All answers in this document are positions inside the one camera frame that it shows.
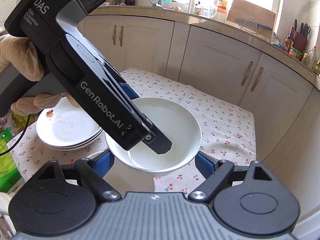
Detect small white deep plate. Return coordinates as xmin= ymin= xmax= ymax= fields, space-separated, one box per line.
xmin=36 ymin=98 xmax=102 ymax=146

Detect white bowl pink flowers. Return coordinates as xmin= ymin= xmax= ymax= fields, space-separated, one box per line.
xmin=87 ymin=151 xmax=105 ymax=159

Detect stained white plate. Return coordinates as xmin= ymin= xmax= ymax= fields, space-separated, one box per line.
xmin=50 ymin=129 xmax=103 ymax=147

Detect large white plate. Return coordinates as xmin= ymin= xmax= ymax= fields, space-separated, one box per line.
xmin=44 ymin=132 xmax=102 ymax=151

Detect cherry print tablecloth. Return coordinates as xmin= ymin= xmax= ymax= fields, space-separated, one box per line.
xmin=11 ymin=68 xmax=256 ymax=194

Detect yellow plastic bag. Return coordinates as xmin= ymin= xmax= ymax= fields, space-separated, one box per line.
xmin=11 ymin=113 xmax=38 ymax=131

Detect green package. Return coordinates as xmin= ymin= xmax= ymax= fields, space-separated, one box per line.
xmin=0 ymin=128 xmax=22 ymax=193

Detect white cabinet row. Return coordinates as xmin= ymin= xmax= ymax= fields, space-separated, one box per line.
xmin=79 ymin=15 xmax=319 ymax=239

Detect soy sauce bottle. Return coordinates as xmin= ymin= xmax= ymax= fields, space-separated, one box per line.
xmin=283 ymin=26 xmax=295 ymax=53

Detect oil bottle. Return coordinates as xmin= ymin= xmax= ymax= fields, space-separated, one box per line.
xmin=306 ymin=46 xmax=317 ymax=71

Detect knife block with knives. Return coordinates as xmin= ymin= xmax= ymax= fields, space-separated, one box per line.
xmin=293 ymin=20 xmax=311 ymax=53

